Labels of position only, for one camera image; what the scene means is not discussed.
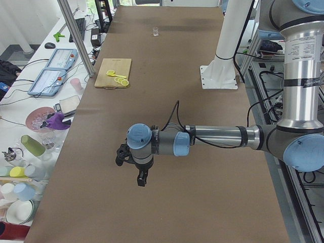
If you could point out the green plastic cup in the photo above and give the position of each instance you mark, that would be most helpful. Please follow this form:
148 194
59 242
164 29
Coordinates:
33 146

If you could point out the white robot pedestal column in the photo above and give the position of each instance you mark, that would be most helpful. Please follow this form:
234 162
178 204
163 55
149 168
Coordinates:
220 73

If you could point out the digital kitchen scale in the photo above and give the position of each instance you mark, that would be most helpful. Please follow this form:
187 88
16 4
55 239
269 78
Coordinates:
67 106

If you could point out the aluminium frame post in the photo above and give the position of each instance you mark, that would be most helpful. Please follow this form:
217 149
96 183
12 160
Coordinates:
70 21

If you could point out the black power adapter box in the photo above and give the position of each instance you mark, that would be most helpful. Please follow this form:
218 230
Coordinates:
95 37

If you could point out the pink bowl with ice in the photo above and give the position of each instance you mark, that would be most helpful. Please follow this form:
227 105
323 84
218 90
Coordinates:
36 118

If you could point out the light blue plastic cup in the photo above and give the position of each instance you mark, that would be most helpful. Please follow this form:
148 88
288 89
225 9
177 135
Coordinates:
24 191

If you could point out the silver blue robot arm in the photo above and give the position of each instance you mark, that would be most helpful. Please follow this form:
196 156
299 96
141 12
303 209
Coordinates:
296 139

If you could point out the teach pendant tablet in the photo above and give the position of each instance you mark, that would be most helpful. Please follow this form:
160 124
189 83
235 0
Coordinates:
47 83
62 59

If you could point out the white plastic cup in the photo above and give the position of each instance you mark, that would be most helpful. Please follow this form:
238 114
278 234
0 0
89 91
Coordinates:
7 191

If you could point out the lemon slice on knife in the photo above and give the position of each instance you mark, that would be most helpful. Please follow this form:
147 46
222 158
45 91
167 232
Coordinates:
110 72

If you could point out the far teach pendant tablet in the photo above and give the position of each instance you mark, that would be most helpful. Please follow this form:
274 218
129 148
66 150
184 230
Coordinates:
62 59

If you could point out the near teach pendant tablet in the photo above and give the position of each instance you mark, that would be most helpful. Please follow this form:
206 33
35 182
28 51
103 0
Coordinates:
47 83

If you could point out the yellow plastic knife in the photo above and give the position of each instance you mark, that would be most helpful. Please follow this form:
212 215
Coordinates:
118 75

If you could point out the green handled grabber tool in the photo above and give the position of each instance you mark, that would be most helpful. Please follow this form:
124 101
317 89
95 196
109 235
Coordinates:
57 36

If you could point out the clear wine glass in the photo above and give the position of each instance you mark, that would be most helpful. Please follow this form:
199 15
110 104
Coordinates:
48 138

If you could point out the small clear glass cup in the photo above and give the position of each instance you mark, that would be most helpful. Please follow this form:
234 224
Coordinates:
155 31

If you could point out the pink plastic cup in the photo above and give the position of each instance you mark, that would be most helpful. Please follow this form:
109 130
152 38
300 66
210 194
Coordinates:
76 84

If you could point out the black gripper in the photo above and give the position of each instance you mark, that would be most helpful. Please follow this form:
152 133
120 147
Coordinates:
143 167

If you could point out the wooden cutting board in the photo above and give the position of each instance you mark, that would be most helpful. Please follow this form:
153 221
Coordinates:
121 66

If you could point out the black computer mouse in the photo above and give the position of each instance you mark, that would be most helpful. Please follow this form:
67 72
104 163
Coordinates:
49 45

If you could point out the lemon slice row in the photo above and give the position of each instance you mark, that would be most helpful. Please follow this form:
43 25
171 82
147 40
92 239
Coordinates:
122 81

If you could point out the white bowl green rim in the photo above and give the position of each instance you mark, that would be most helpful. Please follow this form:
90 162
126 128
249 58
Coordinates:
20 212

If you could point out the yellow plastic cup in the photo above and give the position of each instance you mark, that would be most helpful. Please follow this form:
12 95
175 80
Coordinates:
17 172

